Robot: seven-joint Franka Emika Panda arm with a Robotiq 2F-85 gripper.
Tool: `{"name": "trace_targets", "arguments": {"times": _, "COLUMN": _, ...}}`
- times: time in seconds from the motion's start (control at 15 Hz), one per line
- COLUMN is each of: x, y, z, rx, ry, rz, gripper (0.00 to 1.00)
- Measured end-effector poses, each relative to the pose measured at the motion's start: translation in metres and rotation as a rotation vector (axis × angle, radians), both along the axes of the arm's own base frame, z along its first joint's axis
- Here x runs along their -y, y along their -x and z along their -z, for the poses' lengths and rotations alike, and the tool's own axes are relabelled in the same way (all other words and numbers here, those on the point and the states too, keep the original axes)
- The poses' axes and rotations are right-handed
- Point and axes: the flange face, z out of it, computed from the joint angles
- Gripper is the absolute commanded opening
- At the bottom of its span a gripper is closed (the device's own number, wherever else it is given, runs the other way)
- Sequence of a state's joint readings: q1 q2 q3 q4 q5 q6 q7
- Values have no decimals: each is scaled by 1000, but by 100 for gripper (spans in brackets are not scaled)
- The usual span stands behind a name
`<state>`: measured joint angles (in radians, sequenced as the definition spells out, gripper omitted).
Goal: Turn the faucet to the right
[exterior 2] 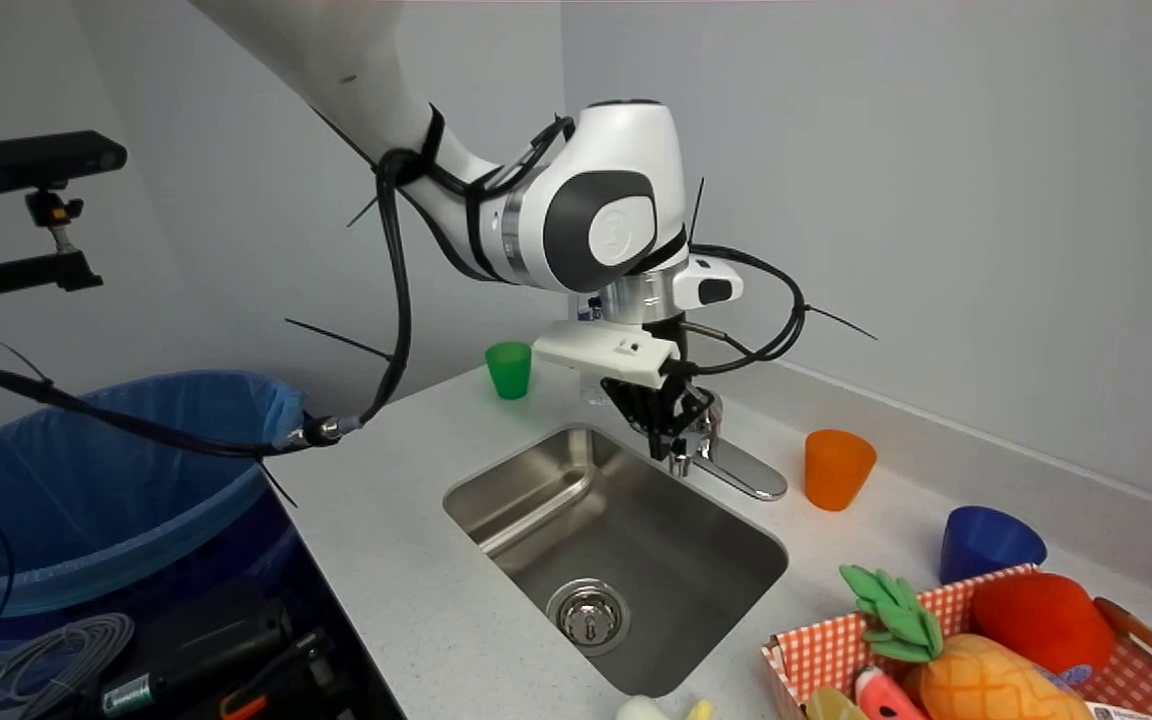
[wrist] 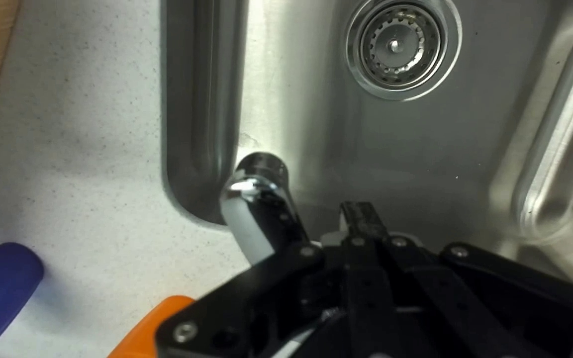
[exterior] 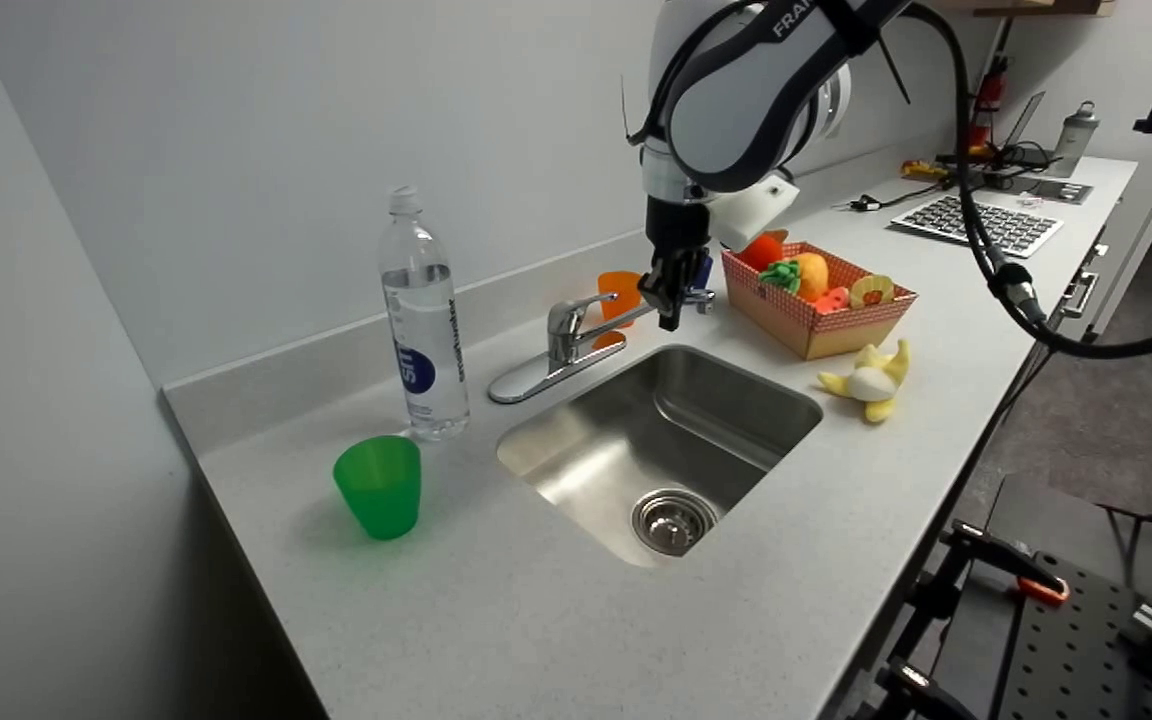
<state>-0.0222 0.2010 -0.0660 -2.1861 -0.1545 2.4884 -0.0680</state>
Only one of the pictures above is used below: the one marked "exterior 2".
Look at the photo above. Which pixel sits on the small yellow toy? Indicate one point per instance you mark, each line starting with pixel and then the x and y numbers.
pixel 700 710

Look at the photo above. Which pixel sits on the small white toy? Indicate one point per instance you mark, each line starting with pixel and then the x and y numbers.
pixel 642 710

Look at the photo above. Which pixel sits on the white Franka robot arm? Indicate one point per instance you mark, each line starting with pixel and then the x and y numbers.
pixel 603 201

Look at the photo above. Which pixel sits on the chrome sink faucet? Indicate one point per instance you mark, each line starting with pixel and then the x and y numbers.
pixel 743 470

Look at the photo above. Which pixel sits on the green plastic cup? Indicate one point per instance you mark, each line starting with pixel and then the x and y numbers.
pixel 511 369

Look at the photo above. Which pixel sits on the black tool case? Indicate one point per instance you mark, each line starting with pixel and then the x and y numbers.
pixel 230 662

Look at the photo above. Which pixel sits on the blue plastic cup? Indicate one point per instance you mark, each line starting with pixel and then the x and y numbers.
pixel 980 545

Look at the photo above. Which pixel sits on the round metal drain strainer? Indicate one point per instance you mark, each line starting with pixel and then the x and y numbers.
pixel 589 612

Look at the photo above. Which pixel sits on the watermelon slice toy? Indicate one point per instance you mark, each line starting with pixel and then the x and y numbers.
pixel 886 698

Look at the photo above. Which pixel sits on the black camera on stand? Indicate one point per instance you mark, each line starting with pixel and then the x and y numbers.
pixel 16 163

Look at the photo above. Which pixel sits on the blue lined trash bin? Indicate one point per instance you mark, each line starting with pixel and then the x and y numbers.
pixel 110 492

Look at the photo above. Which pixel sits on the orange plastic cup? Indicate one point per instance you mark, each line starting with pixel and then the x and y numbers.
pixel 836 473

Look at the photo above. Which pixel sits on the yellow green toy fruit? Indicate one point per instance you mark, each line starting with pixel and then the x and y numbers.
pixel 824 704

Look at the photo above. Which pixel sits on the stainless steel sink basin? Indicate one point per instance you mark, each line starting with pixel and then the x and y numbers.
pixel 642 532

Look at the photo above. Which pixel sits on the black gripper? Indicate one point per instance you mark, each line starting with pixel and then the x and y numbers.
pixel 650 392

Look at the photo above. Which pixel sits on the red checkered tray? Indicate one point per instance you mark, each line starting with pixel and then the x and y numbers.
pixel 817 648

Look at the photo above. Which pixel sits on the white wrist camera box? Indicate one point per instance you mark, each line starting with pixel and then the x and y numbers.
pixel 603 354

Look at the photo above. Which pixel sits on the plush pineapple toy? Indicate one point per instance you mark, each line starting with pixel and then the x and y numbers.
pixel 990 683

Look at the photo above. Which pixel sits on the red plush tomato toy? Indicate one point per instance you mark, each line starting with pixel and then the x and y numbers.
pixel 1043 623

